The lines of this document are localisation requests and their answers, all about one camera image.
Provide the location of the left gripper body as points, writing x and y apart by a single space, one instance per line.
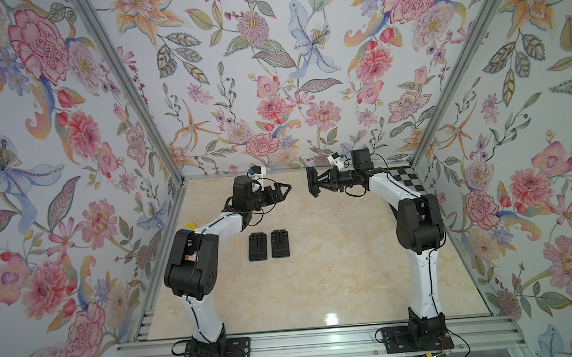
257 198

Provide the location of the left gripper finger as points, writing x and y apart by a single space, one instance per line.
278 190
265 206

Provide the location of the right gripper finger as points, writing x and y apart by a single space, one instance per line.
330 185
331 175

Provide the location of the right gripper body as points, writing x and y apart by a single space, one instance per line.
349 177

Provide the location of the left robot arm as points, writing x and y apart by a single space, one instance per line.
192 267

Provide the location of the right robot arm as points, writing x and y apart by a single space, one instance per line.
420 231

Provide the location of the black white chessboard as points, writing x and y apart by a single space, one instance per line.
406 182

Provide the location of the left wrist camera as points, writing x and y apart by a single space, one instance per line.
257 171

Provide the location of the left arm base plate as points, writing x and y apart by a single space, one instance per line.
231 347

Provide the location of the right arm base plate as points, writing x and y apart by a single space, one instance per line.
402 339

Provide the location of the aluminium front rail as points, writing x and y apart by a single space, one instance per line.
475 334

